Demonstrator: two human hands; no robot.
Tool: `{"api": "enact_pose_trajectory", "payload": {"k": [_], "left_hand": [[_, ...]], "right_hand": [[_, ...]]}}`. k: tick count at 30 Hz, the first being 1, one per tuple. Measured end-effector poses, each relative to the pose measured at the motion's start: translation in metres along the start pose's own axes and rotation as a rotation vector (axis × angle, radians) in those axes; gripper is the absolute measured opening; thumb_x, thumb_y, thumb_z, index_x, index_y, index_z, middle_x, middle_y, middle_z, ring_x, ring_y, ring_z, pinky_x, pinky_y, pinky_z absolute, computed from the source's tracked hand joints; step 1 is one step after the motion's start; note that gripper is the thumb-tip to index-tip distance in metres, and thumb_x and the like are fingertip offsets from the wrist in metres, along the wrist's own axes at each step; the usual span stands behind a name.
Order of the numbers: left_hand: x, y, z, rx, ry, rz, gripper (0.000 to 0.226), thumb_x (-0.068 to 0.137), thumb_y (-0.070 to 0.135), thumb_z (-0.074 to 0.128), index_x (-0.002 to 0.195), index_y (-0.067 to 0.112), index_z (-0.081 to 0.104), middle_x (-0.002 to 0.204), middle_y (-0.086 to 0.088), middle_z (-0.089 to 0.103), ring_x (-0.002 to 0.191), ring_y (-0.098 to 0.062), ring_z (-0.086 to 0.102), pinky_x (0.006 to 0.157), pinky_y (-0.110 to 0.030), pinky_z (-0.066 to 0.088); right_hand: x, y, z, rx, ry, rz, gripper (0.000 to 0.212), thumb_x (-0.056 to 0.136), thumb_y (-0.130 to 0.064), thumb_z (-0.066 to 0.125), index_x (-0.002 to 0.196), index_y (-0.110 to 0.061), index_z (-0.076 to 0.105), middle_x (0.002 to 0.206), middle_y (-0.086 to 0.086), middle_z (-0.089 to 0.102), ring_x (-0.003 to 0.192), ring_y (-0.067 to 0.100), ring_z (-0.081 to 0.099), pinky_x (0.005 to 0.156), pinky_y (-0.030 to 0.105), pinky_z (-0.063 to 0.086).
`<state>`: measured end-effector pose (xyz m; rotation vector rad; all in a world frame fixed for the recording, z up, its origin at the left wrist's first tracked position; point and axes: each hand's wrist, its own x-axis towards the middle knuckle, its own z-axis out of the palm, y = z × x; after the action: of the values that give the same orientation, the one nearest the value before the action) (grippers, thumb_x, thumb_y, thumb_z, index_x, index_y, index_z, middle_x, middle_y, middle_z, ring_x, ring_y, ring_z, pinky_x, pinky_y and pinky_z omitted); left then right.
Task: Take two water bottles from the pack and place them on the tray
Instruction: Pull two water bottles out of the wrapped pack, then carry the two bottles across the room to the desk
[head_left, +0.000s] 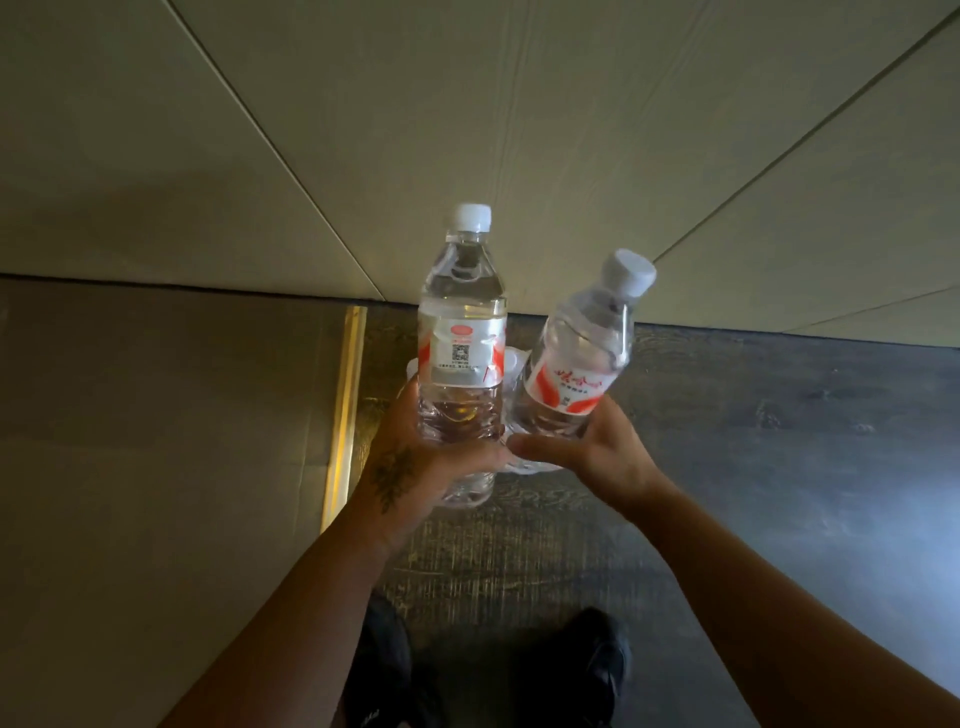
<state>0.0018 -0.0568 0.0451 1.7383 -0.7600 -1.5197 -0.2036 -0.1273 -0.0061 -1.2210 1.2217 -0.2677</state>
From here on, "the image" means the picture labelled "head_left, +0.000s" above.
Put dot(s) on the person's right hand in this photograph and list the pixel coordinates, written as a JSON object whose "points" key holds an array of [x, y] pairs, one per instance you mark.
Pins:
{"points": [[611, 461]]}

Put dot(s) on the person's left hand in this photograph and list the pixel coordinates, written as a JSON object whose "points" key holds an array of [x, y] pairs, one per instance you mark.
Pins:
{"points": [[401, 480]]}

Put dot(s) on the person's right thumb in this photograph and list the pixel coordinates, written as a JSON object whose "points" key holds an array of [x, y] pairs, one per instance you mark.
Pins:
{"points": [[547, 448]]}

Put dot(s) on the person's left thumb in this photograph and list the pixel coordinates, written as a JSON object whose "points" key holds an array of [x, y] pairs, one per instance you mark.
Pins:
{"points": [[484, 459]]}

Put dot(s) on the person's left forearm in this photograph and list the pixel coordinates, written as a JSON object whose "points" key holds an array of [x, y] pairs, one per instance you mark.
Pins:
{"points": [[300, 637]]}

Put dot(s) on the person's right forearm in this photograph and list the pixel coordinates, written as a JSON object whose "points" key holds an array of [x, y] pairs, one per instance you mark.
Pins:
{"points": [[765, 615]]}

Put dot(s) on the clear plastic water bottle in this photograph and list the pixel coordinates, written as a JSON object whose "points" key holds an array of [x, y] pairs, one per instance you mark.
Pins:
{"points": [[516, 367]]}

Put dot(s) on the gold metal floor strip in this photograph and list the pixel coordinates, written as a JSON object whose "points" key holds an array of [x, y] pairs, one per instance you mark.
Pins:
{"points": [[343, 420]]}

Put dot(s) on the person's black right shoe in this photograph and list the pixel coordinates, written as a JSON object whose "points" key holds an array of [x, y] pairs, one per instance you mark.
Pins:
{"points": [[589, 664]]}

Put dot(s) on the person's black shoe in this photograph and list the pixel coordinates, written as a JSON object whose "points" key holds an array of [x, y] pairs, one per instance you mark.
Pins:
{"points": [[589, 664], [382, 664]]}

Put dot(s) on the person's black left shoe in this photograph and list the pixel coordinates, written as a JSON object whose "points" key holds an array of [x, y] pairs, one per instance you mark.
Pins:
{"points": [[382, 664]]}

